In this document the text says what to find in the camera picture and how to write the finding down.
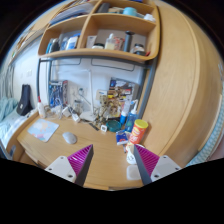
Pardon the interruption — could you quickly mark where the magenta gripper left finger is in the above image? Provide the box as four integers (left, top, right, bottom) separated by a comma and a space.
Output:
44, 143, 95, 187

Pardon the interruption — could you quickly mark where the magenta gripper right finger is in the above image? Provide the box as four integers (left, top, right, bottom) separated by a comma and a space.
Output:
132, 143, 183, 186

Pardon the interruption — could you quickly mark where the grey computer mouse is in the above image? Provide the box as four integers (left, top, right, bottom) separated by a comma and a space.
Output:
62, 132, 77, 144

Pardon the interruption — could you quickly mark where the world map mouse pad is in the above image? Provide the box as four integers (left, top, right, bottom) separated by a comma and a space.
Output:
28, 119, 59, 143

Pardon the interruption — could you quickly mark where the white cup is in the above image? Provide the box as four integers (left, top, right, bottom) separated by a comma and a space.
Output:
126, 145, 136, 165

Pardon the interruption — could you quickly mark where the white square coaster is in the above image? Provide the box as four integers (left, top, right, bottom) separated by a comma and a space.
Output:
126, 165, 141, 181

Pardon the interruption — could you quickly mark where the blue small packet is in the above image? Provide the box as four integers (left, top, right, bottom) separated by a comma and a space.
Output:
116, 130, 128, 145

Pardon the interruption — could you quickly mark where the orange snack canister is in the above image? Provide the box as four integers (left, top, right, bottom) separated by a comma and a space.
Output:
129, 119, 148, 144

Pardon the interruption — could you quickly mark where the white cube clock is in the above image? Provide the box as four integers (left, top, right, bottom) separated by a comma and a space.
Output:
101, 125, 107, 132

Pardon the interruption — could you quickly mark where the blue liquid bottle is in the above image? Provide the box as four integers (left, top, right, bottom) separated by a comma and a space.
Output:
125, 100, 138, 132

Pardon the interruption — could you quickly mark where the white desk lamp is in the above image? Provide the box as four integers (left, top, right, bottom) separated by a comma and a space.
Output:
78, 69, 96, 122

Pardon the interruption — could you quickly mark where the teal round lid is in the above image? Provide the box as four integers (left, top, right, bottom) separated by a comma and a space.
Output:
106, 120, 121, 132

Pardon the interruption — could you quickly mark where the white tube bottle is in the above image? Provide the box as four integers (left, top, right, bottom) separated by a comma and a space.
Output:
120, 100, 130, 125

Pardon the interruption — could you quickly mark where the wooden mechanical model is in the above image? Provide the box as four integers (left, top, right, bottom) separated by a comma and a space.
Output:
94, 95, 121, 127

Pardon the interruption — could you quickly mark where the white glue bottle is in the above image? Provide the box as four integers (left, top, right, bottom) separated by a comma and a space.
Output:
37, 96, 46, 118

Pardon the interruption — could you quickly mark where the colourful box on desk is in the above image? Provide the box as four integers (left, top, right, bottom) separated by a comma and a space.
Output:
107, 77, 139, 118

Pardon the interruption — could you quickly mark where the blue comic box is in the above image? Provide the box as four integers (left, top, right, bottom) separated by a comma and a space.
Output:
48, 80, 68, 108

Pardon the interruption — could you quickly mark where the clear bottle on shelf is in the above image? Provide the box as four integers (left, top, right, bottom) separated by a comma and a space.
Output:
105, 33, 115, 50

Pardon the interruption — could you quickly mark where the wooden wall shelf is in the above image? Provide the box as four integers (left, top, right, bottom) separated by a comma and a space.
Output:
38, 0, 160, 63

